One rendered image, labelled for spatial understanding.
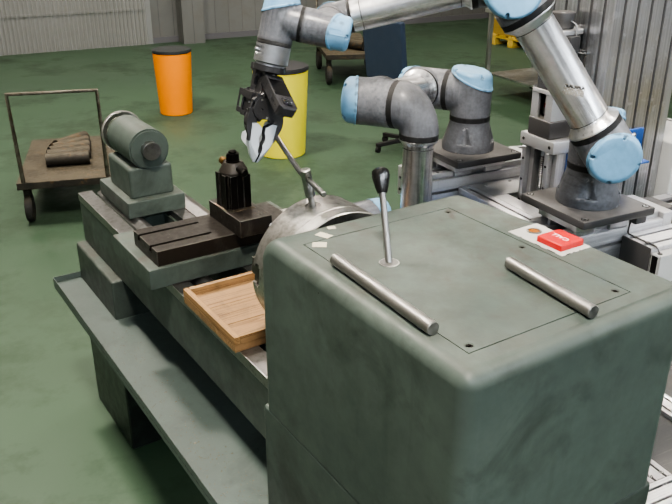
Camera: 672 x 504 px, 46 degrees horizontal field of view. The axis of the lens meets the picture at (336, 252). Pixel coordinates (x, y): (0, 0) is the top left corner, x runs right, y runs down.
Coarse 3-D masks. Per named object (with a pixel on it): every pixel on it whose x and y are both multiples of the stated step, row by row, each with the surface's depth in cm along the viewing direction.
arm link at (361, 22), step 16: (352, 0) 175; (368, 0) 174; (384, 0) 173; (400, 0) 172; (416, 0) 172; (432, 0) 172; (448, 0) 171; (464, 0) 172; (480, 0) 170; (352, 16) 174; (368, 16) 174; (384, 16) 174; (400, 16) 174; (416, 16) 175; (352, 32) 178
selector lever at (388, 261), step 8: (384, 192) 138; (384, 200) 137; (384, 208) 137; (384, 216) 137; (384, 224) 137; (384, 232) 137; (384, 240) 137; (384, 248) 137; (384, 264) 136; (392, 264) 136
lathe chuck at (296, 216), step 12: (300, 204) 169; (324, 204) 168; (336, 204) 168; (348, 204) 169; (288, 216) 167; (300, 216) 165; (312, 216) 164; (276, 228) 167; (288, 228) 164; (264, 240) 168
